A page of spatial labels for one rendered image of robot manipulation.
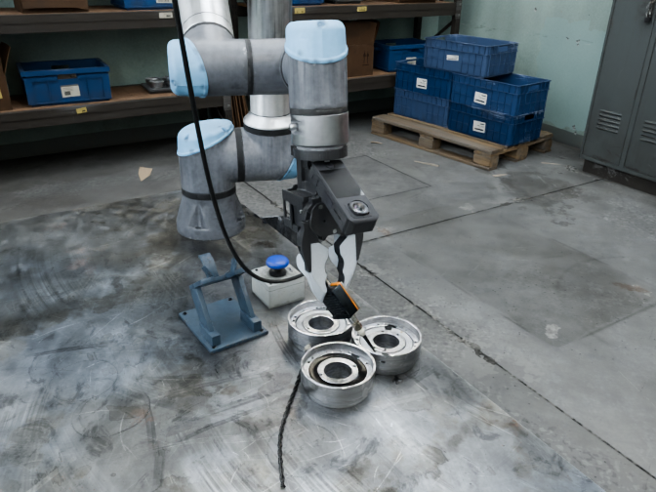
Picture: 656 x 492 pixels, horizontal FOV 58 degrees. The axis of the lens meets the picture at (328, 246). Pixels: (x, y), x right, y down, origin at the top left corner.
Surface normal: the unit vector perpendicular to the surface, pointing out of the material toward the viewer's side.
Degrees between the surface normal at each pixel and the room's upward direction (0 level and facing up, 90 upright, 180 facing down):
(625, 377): 0
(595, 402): 0
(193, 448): 0
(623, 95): 90
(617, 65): 90
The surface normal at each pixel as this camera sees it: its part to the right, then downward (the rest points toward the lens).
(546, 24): -0.85, 0.22
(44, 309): 0.02, -0.90
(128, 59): 0.53, 0.38
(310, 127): -0.30, 0.32
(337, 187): 0.25, -0.69
